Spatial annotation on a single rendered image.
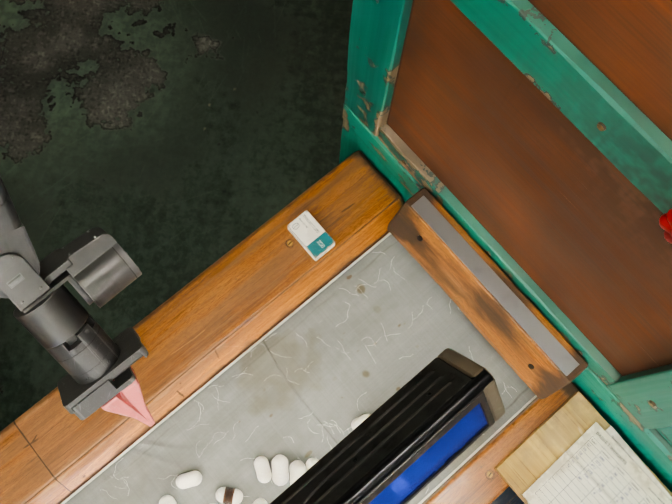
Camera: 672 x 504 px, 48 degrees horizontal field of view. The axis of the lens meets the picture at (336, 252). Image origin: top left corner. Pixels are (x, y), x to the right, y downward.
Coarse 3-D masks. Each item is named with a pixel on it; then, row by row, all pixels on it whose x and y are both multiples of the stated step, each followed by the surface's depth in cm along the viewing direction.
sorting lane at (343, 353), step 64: (384, 256) 106; (320, 320) 104; (384, 320) 104; (448, 320) 104; (256, 384) 101; (320, 384) 101; (384, 384) 102; (512, 384) 102; (128, 448) 98; (192, 448) 99; (256, 448) 99; (320, 448) 99
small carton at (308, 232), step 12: (300, 216) 103; (312, 216) 103; (288, 228) 103; (300, 228) 102; (312, 228) 102; (300, 240) 102; (312, 240) 102; (324, 240) 102; (312, 252) 101; (324, 252) 102
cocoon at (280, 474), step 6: (276, 456) 97; (282, 456) 97; (276, 462) 97; (282, 462) 97; (276, 468) 96; (282, 468) 96; (276, 474) 96; (282, 474) 96; (288, 474) 97; (276, 480) 96; (282, 480) 96
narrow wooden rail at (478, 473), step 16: (544, 400) 99; (560, 400) 99; (528, 416) 99; (544, 416) 99; (512, 432) 98; (528, 432) 98; (496, 448) 97; (512, 448) 97; (464, 464) 99; (480, 464) 97; (496, 464) 97; (448, 480) 97; (464, 480) 96; (480, 480) 96; (496, 480) 96; (432, 496) 96; (448, 496) 96; (464, 496) 96; (480, 496) 96; (496, 496) 96
